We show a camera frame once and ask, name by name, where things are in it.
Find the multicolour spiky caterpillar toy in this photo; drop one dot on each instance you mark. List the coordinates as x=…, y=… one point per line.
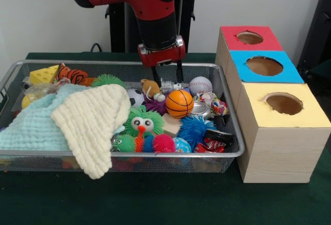
x=163, y=143

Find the brown plush animal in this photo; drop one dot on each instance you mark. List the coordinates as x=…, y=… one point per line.
x=151, y=88

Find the wooden box with three holes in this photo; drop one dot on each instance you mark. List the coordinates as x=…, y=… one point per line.
x=279, y=155

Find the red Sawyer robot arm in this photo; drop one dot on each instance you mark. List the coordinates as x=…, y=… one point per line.
x=155, y=26

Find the cream waffle cloth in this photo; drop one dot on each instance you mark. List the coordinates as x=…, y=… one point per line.
x=88, y=126

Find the yellow cheese wedge toy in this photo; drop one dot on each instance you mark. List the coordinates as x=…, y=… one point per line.
x=42, y=75

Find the blue spiky ball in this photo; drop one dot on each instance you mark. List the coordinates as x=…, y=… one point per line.
x=194, y=132

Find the black upright panel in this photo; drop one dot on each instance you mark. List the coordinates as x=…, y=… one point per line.
x=320, y=28

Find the orange basketball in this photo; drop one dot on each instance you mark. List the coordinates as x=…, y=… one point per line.
x=179, y=104

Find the dark green tablecloth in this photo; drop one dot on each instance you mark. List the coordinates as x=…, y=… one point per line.
x=155, y=199

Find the small soccer ball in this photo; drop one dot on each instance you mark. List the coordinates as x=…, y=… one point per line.
x=137, y=97

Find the white baseball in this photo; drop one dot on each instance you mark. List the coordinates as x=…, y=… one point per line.
x=200, y=85

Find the green spiky monster with eyes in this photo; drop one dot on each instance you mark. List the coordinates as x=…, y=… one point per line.
x=152, y=116

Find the silver mesh bin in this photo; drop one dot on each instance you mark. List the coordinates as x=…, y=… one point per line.
x=181, y=155

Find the silver robot toy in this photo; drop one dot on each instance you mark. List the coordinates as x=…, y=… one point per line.
x=168, y=85

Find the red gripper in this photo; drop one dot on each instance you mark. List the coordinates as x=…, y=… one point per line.
x=161, y=57

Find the light blue waffle cloth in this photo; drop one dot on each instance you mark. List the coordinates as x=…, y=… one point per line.
x=28, y=132

